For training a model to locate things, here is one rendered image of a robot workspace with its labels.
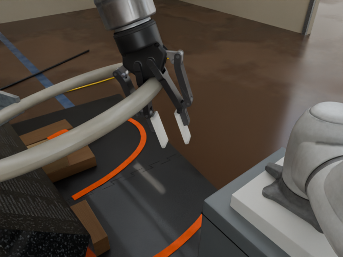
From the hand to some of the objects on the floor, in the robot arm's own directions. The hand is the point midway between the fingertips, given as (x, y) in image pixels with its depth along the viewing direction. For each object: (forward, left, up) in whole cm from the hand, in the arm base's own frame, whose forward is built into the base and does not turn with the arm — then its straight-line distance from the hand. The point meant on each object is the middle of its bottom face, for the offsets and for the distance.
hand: (171, 128), depth 56 cm
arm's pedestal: (-30, +15, -114) cm, 119 cm away
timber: (+3, -74, -109) cm, 132 cm away
